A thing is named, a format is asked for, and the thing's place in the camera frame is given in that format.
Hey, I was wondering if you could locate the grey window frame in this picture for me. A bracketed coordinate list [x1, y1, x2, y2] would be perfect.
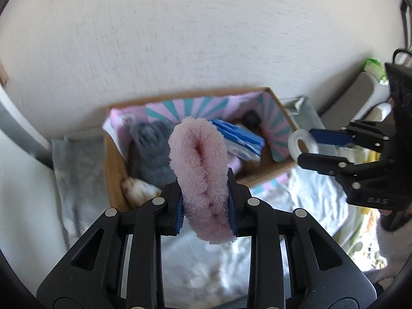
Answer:
[0, 87, 54, 168]

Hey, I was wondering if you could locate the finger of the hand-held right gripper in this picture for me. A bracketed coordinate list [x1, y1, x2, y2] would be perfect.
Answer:
[297, 153, 392, 190]
[308, 120, 391, 150]

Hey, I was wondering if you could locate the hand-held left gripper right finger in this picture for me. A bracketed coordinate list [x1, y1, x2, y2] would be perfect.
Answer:
[227, 167, 377, 309]

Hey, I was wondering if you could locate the blue packet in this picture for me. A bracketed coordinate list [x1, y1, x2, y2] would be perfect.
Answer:
[211, 119, 265, 162]

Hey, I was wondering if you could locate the light blue tablecloth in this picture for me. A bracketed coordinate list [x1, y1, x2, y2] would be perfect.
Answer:
[51, 135, 364, 309]

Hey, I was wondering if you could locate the green packet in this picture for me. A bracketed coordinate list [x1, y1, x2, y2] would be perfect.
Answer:
[364, 58, 388, 82]

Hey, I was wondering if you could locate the pink fluffy sock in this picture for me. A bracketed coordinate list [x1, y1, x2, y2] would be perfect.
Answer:
[168, 117, 237, 244]

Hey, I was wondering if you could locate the silver foil bag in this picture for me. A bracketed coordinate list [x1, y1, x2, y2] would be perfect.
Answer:
[283, 96, 325, 132]

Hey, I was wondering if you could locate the yellow floral blanket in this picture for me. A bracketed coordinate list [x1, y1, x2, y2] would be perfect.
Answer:
[338, 206, 387, 271]

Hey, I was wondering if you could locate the white tape ring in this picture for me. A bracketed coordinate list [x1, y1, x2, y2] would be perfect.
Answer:
[288, 129, 320, 161]

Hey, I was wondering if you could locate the grey chair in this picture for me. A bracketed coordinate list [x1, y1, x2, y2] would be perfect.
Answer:
[317, 71, 391, 126]

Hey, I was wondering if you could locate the grey fluffy sock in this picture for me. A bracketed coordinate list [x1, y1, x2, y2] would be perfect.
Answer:
[129, 121, 177, 185]

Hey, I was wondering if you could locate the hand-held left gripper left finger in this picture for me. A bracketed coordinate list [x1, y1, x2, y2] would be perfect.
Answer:
[37, 182, 185, 309]

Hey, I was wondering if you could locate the cardboard box with pink lining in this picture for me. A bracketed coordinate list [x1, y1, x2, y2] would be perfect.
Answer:
[102, 86, 298, 210]

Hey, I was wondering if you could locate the dark fuzzy item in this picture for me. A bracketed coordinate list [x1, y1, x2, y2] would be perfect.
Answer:
[241, 111, 261, 127]

